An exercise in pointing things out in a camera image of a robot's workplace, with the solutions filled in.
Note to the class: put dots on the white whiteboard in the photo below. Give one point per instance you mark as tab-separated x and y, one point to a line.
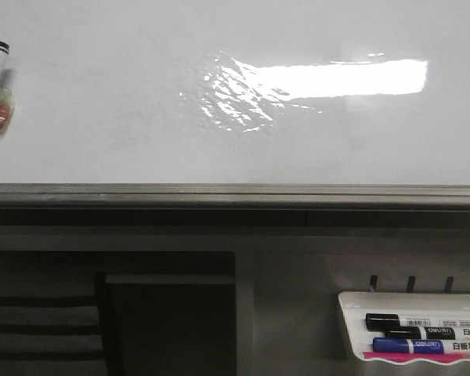
299	92

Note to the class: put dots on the dark cabinet panel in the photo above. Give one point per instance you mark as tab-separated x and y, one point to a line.
175	324

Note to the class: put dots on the black hook left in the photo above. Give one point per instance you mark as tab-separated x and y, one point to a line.
373	283

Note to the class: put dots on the black hook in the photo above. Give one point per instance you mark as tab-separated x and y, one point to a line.
410	284
373	283
449	285

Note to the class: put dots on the white plastic marker tray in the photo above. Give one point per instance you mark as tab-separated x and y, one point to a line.
358	339

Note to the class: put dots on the black capped marker top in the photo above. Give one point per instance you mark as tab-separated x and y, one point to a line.
378	321

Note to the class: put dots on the black capped marker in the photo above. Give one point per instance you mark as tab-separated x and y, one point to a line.
429	333
378	321

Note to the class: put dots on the black hook middle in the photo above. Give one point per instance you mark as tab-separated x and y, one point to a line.
410	284

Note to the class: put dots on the blue capped marker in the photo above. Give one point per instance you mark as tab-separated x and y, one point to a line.
421	346

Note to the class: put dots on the black hook right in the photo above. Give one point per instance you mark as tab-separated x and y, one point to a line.
449	285

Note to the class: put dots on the black capped marker middle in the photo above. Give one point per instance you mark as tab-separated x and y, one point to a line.
429	333

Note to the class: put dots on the dark chair backrest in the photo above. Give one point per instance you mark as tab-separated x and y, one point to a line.
103	329

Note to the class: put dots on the grey whiteboard frame ledge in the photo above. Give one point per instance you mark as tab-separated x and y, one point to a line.
231	204

